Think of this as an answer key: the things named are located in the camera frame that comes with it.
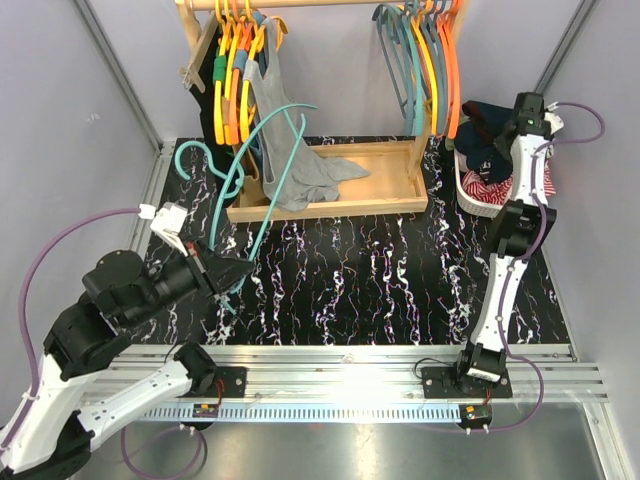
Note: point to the tan garment on rack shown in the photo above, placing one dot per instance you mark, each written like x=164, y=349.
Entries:
x=251, y=194

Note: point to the red striped tank top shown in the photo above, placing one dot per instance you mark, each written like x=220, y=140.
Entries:
x=494, y=194

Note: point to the wooden clothes rack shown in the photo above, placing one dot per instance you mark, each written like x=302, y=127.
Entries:
x=395, y=184

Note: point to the orange empty hanger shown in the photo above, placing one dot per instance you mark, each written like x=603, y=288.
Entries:
x=445, y=23

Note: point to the blue grey hanger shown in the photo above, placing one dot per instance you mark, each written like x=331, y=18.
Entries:
x=396, y=45

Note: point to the white laundry basket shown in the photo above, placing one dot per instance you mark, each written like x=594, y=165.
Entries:
x=468, y=204

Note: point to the yellow hanger left group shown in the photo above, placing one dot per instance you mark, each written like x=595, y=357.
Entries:
x=222, y=72

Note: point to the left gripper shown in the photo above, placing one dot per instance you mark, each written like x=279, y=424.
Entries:
x=219, y=272

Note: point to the black garment on rack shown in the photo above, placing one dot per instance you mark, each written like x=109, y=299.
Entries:
x=205, y=99

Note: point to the black marble mat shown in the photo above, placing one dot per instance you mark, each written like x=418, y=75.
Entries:
x=372, y=280

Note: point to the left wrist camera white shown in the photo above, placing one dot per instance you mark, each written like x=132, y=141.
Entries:
x=167, y=222

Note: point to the grey tank top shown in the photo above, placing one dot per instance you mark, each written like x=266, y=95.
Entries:
x=293, y=175

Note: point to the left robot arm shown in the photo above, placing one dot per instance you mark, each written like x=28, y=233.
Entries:
x=54, y=434

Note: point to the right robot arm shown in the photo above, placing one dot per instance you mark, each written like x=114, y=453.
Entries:
x=515, y=235

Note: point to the aluminium rail base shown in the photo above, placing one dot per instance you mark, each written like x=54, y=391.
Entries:
x=328, y=384

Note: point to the navy garment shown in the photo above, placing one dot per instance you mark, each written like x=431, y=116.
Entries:
x=475, y=139

